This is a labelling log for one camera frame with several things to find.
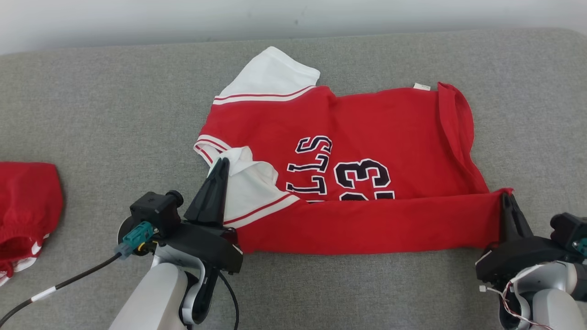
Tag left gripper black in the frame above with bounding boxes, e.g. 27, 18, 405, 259
157, 158, 244, 275

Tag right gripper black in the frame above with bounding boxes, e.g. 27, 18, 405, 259
475, 193, 576, 286

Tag red basketball jersey number 23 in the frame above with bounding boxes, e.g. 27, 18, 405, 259
193, 46, 514, 256

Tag red shorts with white stripes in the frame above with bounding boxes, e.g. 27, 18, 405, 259
0, 161, 64, 287

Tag thin red white wires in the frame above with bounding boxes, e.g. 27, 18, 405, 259
479, 274, 543, 330

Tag black cable with teal connector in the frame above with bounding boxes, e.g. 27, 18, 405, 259
0, 221, 155, 327

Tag thin black cable loop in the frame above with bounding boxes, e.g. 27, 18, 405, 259
217, 269, 240, 330

